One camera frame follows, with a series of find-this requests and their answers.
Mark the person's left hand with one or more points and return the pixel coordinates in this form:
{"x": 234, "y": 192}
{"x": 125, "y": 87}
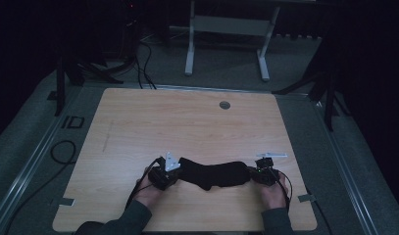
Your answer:
{"x": 148, "y": 192}

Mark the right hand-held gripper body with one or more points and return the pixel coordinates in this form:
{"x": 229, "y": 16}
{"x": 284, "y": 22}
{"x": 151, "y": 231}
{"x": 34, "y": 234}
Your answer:
{"x": 265, "y": 174}

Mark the black metal stand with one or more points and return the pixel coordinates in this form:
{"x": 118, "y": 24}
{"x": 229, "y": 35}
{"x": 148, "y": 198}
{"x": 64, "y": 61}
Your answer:
{"x": 329, "y": 98}
{"x": 60, "y": 84}

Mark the grey table grommet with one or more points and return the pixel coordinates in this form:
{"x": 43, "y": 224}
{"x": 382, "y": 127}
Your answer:
{"x": 224, "y": 105}

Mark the grey tape strip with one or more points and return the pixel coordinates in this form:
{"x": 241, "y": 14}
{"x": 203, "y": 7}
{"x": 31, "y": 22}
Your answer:
{"x": 307, "y": 197}
{"x": 67, "y": 201}

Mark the black floor tape marking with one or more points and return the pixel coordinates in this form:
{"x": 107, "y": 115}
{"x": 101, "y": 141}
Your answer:
{"x": 73, "y": 122}

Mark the person's right hand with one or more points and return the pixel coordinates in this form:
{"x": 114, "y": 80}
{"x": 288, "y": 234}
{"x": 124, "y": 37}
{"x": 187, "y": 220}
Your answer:
{"x": 273, "y": 196}

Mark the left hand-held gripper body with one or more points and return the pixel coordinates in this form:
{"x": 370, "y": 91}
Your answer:
{"x": 162, "y": 176}

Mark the white desk frame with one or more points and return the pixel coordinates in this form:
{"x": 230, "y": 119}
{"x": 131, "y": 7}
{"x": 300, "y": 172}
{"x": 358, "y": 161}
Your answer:
{"x": 226, "y": 26}

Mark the black sock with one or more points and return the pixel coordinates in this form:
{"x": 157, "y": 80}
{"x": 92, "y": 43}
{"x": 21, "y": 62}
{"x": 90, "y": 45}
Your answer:
{"x": 216, "y": 174}

